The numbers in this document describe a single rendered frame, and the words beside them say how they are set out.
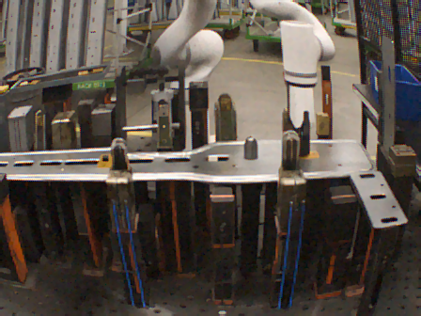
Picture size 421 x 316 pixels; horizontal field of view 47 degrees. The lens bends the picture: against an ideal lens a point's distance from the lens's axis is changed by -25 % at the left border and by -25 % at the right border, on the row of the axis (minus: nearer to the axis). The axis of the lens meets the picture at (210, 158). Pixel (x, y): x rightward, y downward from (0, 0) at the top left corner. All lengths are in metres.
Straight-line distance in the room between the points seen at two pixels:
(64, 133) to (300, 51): 0.67
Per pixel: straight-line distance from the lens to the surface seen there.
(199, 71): 1.91
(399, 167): 1.34
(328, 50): 1.38
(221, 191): 1.28
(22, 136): 1.61
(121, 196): 1.22
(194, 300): 1.40
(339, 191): 1.30
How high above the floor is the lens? 1.52
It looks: 21 degrees down
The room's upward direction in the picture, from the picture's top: 2 degrees counter-clockwise
